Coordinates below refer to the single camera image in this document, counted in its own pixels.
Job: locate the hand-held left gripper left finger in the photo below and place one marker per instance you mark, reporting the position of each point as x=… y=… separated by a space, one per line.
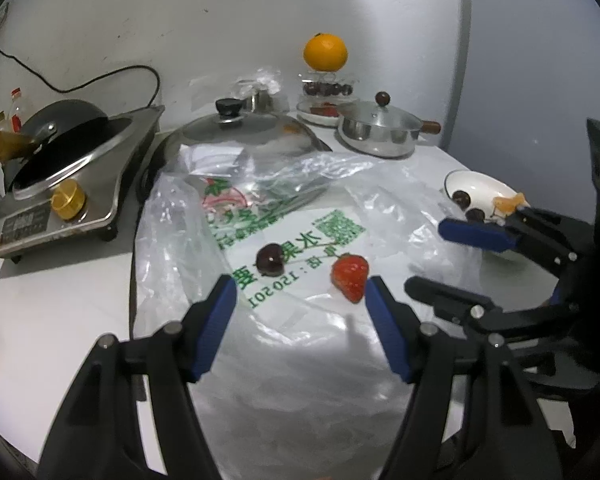
x=215 y=325

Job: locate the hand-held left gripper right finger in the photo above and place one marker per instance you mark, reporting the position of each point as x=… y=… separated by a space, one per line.
x=390 y=327

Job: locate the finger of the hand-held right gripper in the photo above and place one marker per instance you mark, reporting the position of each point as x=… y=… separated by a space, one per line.
x=475 y=235
x=440 y=295

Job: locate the dark red cherry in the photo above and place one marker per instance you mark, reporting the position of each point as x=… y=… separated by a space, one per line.
x=461 y=196
x=269 y=259
x=476 y=215

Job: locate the tangerine segment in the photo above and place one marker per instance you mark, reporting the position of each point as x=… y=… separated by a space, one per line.
x=507 y=205

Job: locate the white plate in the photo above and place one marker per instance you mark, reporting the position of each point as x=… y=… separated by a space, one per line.
x=480 y=187

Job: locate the red strawberry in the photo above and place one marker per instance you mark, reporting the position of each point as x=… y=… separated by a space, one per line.
x=350 y=276

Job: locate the clear printed plastic bag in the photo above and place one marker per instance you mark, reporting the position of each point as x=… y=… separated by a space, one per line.
x=290 y=370

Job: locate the small steel pot with lid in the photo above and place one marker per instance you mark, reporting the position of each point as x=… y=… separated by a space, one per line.
x=375 y=130

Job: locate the steel induction cooker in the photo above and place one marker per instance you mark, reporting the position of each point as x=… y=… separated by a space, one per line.
x=95 y=180

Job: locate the pile of red strawberries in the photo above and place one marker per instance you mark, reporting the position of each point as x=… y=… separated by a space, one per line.
x=327 y=109

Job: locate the glass lid with black knob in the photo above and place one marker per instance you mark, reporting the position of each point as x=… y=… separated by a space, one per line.
x=240 y=130

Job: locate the clear tiered fruit stand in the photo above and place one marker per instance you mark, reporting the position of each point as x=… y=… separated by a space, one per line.
x=350 y=80

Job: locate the pile of dark cherries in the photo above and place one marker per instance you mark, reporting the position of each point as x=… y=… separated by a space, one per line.
x=327 y=89

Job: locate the metal cup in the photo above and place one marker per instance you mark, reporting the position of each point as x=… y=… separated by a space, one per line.
x=262 y=101

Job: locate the whole orange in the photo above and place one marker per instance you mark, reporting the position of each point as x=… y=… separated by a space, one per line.
x=325 y=52

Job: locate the black wok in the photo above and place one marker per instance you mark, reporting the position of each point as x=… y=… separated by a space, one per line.
x=75 y=120

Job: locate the crumpled clear plastic bag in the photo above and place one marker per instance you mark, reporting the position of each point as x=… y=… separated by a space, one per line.
x=265 y=77

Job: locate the red label bottle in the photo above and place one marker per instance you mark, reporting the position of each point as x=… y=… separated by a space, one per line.
x=17 y=115

